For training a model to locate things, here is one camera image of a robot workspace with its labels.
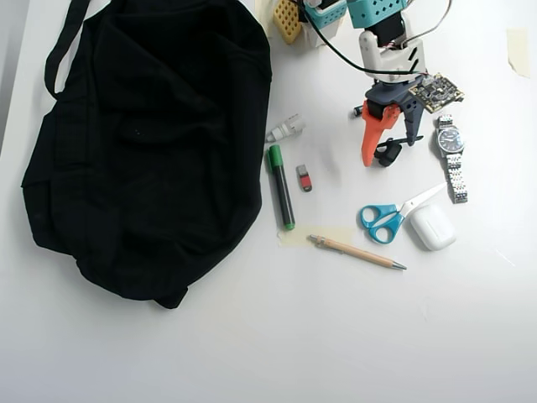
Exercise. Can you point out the small black clip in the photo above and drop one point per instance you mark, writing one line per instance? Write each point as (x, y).
(388, 154)

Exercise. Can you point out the white grey adapter plug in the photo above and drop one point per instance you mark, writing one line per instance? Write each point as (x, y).
(289, 126)

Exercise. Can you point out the black fabric bag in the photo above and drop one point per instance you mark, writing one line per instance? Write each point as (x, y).
(147, 168)

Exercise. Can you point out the short masking tape piece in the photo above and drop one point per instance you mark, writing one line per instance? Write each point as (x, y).
(518, 50)

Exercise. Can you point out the silver metal wristwatch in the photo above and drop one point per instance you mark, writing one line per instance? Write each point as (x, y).
(449, 140)

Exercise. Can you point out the bare camera circuit board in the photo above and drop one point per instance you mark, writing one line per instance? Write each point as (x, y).
(438, 92)

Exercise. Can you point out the white earbuds case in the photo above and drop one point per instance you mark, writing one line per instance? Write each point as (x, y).
(432, 228)

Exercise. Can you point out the green and black marker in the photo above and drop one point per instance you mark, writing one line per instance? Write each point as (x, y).
(280, 184)

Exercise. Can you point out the yellow perforated plastic block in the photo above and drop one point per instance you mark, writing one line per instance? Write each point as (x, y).
(287, 23)

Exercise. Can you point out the white and teal robot arm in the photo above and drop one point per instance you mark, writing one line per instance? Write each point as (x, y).
(394, 59)

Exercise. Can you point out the red USB stick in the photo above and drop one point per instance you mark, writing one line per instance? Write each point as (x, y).
(305, 181)

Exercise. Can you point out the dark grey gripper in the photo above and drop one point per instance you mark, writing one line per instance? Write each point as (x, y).
(383, 102)

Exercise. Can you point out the long masking tape strip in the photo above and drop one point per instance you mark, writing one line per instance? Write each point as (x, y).
(293, 239)

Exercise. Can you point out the black AA battery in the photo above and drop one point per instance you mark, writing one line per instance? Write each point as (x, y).
(356, 111)

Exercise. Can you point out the wooden ballpoint pen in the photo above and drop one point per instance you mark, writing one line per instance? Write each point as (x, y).
(356, 252)

